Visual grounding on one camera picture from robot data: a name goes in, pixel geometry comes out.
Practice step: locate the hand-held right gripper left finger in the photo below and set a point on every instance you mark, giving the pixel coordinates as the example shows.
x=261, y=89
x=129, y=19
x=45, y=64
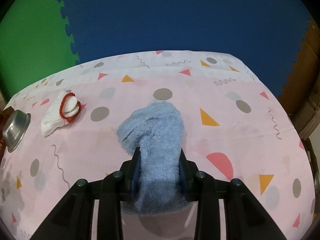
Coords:
x=135, y=177

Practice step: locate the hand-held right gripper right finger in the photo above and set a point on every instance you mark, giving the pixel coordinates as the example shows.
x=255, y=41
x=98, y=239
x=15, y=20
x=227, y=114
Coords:
x=183, y=180

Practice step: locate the light blue towel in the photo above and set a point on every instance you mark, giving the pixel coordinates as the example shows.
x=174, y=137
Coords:
x=155, y=135

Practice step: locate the white gloves with red trim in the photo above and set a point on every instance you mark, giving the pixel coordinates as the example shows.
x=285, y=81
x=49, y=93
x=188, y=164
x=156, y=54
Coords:
x=53, y=120

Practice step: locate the gold tin box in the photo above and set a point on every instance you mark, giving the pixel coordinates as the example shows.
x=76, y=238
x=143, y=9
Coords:
x=2, y=123

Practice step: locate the steel bowl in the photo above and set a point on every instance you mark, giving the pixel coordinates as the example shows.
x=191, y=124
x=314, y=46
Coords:
x=15, y=130

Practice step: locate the blue foam mat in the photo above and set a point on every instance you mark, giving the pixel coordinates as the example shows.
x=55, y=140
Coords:
x=187, y=17

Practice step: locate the orange foam mat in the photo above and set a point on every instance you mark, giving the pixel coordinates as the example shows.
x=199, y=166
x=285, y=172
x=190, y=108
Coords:
x=302, y=65

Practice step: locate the green foam mat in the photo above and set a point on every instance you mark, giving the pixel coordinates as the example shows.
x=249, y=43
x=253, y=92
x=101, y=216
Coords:
x=30, y=35

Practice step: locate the wooden frame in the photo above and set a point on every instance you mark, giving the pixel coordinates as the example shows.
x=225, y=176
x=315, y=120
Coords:
x=310, y=120

